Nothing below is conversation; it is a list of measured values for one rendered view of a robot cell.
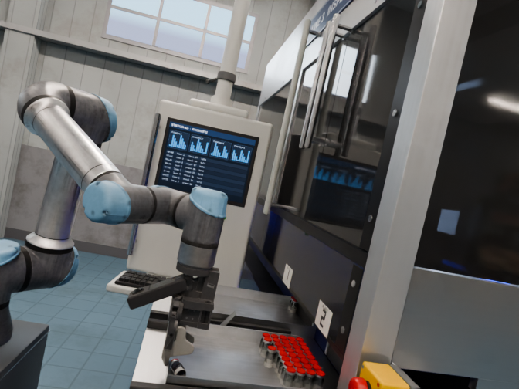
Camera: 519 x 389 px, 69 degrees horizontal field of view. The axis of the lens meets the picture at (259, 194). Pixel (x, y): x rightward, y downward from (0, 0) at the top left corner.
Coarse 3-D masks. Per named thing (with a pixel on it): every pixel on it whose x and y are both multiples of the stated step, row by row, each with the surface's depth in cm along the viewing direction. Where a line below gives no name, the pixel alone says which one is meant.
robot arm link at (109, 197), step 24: (24, 96) 81; (48, 96) 81; (24, 120) 80; (48, 120) 77; (72, 120) 80; (48, 144) 77; (72, 144) 73; (72, 168) 72; (96, 168) 70; (96, 192) 65; (120, 192) 66; (144, 192) 71; (96, 216) 64; (120, 216) 66; (144, 216) 71
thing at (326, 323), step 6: (318, 306) 93; (324, 306) 90; (318, 312) 93; (330, 312) 86; (318, 318) 92; (330, 318) 86; (318, 324) 91; (324, 324) 88; (324, 330) 87; (324, 336) 86
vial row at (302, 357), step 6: (294, 342) 95; (294, 348) 92; (300, 354) 89; (300, 360) 86; (306, 360) 86; (306, 366) 84; (306, 372) 81; (312, 372) 81; (306, 378) 81; (312, 378) 81; (306, 384) 81; (312, 384) 81
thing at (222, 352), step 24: (216, 336) 98; (240, 336) 99; (288, 336) 102; (192, 360) 84; (216, 360) 86; (240, 360) 89; (192, 384) 72; (216, 384) 73; (240, 384) 73; (264, 384) 75
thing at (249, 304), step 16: (224, 288) 132; (240, 288) 134; (224, 304) 124; (240, 304) 127; (256, 304) 130; (272, 304) 134; (288, 304) 137; (240, 320) 108; (256, 320) 108; (272, 320) 110; (288, 320) 122; (304, 336) 112
